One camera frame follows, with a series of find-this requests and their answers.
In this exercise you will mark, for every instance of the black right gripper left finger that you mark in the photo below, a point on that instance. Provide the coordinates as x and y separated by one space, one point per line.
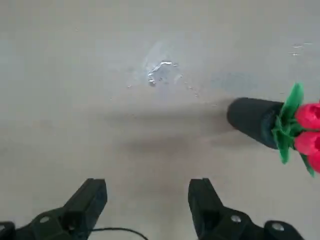
82 207

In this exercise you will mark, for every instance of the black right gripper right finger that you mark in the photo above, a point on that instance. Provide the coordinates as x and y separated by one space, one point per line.
207 207

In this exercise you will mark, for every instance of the red tulip bouquet green leaves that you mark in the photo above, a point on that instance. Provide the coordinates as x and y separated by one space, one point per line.
308 117

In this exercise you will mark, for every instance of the black cylindrical vase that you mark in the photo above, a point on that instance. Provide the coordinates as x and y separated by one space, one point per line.
250 117

